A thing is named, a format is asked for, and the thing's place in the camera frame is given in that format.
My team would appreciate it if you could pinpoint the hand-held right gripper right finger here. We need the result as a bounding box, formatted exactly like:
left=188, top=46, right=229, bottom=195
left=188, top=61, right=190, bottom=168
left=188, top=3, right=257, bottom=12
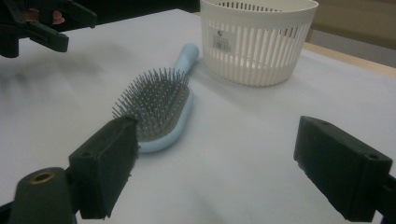
left=293, top=115, right=394, bottom=223

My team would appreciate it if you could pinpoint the white table board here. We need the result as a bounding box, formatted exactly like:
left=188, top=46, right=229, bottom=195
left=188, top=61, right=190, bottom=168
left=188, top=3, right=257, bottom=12
left=0, top=8, right=396, bottom=224

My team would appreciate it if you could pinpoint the light blue hairbrush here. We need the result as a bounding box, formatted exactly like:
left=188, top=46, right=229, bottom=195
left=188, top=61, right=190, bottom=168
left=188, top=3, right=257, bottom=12
left=111, top=42, right=200, bottom=154

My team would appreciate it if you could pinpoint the barcode sticker label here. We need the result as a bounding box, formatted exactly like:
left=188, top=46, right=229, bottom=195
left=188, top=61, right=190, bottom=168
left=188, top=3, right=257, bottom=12
left=212, top=27, right=236, bottom=53

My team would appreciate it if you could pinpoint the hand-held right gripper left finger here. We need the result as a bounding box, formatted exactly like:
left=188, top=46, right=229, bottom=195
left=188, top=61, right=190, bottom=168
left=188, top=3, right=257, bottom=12
left=68, top=115, right=140, bottom=220

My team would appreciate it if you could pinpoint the white slotted plastic basket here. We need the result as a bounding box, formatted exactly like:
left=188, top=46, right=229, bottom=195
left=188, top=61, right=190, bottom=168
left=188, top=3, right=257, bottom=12
left=199, top=0, right=319, bottom=88

